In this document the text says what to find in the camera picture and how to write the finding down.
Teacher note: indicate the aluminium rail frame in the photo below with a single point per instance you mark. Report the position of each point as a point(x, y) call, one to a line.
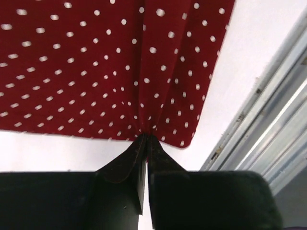
point(269, 133)

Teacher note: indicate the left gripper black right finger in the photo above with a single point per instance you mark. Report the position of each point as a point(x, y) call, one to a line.
point(209, 200)

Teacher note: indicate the red polka dot skirt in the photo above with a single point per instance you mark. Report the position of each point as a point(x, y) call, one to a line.
point(109, 69)

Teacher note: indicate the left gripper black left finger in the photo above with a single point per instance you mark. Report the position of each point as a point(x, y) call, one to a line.
point(110, 198)

